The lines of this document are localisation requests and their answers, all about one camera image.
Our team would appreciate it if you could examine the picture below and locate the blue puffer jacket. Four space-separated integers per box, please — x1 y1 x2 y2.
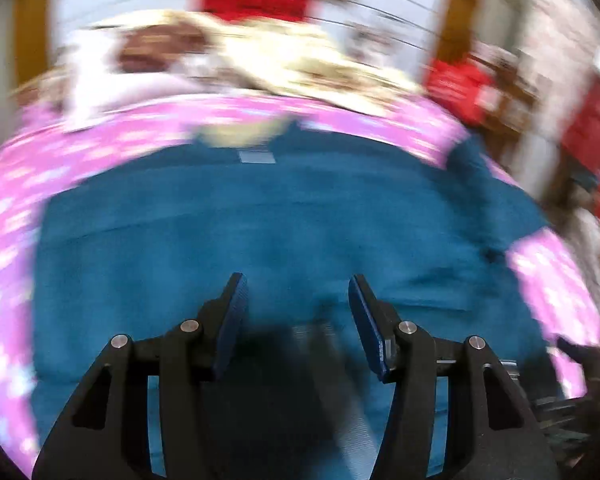
31 124 560 479

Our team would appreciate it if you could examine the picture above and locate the pink floral bed sheet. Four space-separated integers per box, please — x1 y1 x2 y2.
0 96 600 479

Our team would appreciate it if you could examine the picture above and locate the red shopping bag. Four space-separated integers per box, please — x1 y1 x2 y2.
424 58 495 127

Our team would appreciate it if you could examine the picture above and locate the white pillow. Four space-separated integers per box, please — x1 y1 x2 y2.
64 28 202 132

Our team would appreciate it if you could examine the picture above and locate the cream floral quilt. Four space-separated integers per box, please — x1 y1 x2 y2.
114 8 422 116

